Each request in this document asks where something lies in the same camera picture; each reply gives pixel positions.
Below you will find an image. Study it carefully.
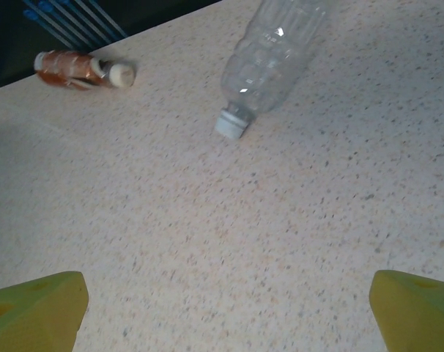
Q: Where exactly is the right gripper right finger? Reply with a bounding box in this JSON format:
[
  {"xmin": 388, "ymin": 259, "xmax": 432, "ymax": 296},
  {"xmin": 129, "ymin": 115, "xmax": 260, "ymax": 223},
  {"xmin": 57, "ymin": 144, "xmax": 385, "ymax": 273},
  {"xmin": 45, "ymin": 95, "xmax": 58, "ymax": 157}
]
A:
[{"xmin": 369, "ymin": 269, "xmax": 444, "ymax": 352}]

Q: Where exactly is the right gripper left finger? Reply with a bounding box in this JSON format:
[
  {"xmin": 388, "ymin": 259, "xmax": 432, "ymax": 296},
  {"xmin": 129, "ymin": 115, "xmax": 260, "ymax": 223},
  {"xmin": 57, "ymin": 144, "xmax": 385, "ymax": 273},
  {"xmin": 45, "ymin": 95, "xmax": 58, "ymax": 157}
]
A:
[{"xmin": 0, "ymin": 270, "xmax": 90, "ymax": 352}]

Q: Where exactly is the brown label tea bottle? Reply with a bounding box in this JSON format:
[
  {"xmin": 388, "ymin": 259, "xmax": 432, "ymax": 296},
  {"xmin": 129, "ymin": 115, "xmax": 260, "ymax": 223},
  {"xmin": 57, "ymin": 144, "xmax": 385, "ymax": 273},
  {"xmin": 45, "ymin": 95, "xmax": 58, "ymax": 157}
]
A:
[{"xmin": 33, "ymin": 49, "xmax": 137, "ymax": 91}]

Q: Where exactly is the large ribbed clear bottle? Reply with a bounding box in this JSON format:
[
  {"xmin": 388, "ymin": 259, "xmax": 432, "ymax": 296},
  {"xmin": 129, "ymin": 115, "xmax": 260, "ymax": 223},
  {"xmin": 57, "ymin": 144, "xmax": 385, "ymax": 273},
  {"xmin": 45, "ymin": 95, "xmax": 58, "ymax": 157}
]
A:
[{"xmin": 213, "ymin": 0, "xmax": 328, "ymax": 141}]

